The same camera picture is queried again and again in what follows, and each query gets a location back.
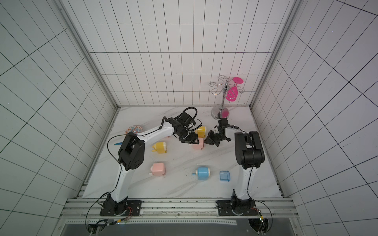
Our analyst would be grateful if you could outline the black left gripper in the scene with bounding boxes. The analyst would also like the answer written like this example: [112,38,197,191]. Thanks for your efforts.
[176,128,200,145]

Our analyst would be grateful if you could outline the yellow sharpener row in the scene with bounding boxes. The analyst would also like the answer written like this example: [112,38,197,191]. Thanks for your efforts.
[152,142,167,154]

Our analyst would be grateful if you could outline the blue pencil sharpener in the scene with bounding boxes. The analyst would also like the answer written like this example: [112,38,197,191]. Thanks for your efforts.
[192,167,211,181]

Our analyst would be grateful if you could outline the blue transparent tray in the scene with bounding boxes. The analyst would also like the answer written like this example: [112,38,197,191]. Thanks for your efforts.
[219,171,231,182]

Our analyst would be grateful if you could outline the pink sharpener bottom row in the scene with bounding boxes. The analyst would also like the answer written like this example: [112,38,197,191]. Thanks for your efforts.
[149,162,166,177]

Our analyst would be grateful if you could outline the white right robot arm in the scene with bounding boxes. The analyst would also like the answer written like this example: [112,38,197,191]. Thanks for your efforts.
[204,118,265,215]

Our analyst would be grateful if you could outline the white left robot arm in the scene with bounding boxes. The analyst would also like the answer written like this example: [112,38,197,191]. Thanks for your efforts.
[102,107,202,208]

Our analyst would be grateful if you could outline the pink plastic wine glass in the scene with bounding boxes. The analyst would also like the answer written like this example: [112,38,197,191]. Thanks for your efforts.
[226,77,245,102]

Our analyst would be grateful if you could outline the patterned ceramic bowl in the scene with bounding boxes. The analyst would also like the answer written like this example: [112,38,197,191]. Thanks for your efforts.
[125,125,143,134]

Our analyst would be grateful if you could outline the chrome glass rack stand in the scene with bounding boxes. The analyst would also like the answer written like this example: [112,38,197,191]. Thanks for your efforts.
[209,75,234,120]

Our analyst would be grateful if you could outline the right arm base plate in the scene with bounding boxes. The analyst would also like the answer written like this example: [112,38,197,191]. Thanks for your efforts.
[216,200,258,216]

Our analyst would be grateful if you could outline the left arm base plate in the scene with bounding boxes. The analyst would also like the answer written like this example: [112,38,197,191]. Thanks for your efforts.
[99,200,142,217]

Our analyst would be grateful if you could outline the aluminium mounting rail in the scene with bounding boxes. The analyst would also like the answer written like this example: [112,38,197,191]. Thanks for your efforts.
[61,198,299,219]

